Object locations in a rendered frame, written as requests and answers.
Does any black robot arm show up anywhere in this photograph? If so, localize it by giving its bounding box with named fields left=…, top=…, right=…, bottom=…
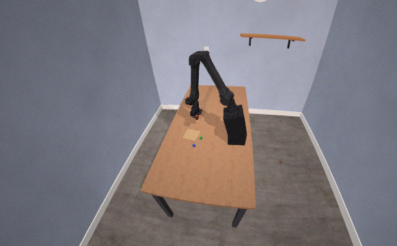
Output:
left=185, top=51, right=239, bottom=118

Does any tan square mat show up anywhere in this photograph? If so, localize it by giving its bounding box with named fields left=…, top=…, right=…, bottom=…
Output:
left=182, top=128, right=201, bottom=141

